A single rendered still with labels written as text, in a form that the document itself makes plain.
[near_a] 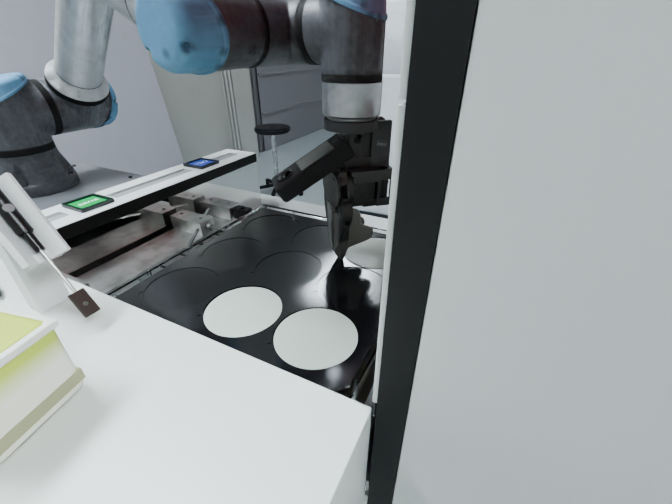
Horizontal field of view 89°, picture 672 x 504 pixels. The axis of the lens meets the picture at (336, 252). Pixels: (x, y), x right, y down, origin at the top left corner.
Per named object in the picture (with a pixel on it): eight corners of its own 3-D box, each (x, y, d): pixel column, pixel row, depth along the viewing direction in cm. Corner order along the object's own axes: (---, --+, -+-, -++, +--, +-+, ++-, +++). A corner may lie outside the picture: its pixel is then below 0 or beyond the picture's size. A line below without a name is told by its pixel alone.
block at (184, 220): (215, 229, 68) (212, 215, 67) (202, 236, 66) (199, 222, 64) (186, 221, 71) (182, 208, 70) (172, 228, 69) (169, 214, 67)
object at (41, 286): (98, 304, 35) (41, 178, 28) (57, 328, 32) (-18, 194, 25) (63, 288, 37) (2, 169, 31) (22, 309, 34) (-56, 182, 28)
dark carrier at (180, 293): (426, 245, 60) (426, 242, 60) (341, 403, 33) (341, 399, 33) (265, 210, 73) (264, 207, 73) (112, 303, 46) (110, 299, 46)
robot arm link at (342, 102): (332, 84, 38) (313, 79, 45) (332, 127, 41) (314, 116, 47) (393, 82, 40) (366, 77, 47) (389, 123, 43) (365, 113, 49)
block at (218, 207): (241, 214, 74) (239, 201, 73) (231, 220, 72) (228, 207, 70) (213, 207, 78) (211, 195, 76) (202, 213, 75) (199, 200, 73)
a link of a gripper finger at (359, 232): (374, 263, 54) (378, 208, 49) (339, 269, 52) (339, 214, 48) (367, 253, 56) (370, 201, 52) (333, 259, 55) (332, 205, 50)
